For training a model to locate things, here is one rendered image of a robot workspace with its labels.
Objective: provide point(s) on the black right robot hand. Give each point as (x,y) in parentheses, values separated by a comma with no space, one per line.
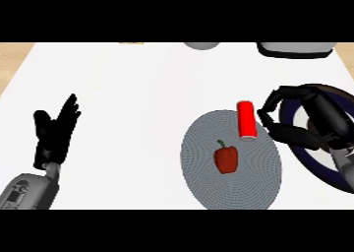
(310,121)

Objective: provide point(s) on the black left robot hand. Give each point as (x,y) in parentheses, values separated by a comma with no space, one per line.
(53,138)

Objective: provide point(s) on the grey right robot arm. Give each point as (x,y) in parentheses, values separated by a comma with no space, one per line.
(348,170)

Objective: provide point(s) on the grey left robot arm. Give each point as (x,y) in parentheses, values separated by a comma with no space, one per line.
(29,190)

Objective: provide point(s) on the dark blue rimmed plate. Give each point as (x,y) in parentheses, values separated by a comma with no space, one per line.
(301,157)

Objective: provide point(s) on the round grey woven placemat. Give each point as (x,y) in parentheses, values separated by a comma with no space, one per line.
(231,160)

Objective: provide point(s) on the red bell pepper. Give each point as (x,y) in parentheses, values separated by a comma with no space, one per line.
(226,158)

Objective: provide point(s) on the red can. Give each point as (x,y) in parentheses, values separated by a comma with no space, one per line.
(246,120)

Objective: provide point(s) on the grey and black appliance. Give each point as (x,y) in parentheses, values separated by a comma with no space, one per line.
(295,50)

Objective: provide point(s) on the grey round bowl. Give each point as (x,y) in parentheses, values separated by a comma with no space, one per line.
(200,45)

